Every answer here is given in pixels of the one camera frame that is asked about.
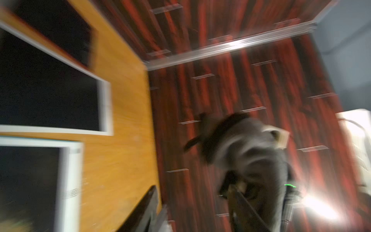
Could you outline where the grey microfibre cloth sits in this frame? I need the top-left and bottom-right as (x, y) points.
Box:
(184, 112), (289, 232)

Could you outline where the red drawing tablet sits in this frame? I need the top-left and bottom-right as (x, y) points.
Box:
(1, 1), (92, 68)

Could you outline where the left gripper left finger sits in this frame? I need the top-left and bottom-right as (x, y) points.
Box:
(117, 185), (158, 232)

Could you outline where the blue-edged white drawing tablet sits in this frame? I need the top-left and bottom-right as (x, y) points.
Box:
(1, 136), (84, 232)

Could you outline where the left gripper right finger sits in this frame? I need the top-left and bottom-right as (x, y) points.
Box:
(227, 185), (270, 232)

